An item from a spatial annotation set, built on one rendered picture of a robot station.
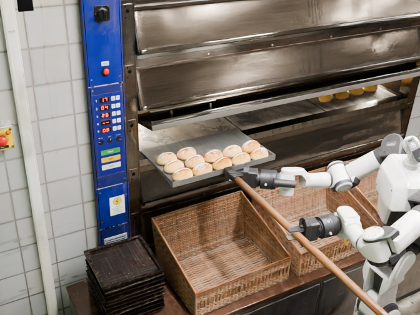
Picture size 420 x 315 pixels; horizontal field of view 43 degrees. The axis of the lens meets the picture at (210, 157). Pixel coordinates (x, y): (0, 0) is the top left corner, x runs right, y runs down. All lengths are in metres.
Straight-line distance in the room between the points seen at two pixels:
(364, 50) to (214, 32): 1.00
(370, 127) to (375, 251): 1.57
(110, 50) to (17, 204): 0.79
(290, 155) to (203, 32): 0.98
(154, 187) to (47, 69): 0.82
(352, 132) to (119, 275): 1.67
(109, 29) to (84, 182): 0.72
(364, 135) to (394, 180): 1.21
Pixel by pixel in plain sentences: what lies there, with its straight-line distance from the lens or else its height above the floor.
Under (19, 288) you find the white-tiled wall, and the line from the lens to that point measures 2.76.
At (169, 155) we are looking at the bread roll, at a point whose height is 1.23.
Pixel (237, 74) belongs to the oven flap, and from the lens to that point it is 2.62.
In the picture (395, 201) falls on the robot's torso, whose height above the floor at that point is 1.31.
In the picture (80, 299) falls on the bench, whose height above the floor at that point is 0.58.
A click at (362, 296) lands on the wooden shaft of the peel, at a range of 1.89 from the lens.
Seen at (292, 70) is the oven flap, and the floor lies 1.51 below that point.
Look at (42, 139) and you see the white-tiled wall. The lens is 2.34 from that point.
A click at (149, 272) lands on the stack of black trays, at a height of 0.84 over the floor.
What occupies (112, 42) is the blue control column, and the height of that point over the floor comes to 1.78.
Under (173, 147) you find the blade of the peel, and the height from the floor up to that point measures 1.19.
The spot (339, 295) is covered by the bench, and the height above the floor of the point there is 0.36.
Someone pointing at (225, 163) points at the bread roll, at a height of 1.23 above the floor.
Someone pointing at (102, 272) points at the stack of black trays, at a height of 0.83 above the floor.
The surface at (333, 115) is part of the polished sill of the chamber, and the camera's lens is 3.15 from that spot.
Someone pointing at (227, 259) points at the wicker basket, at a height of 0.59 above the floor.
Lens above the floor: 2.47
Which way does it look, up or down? 30 degrees down
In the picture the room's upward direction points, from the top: 3 degrees clockwise
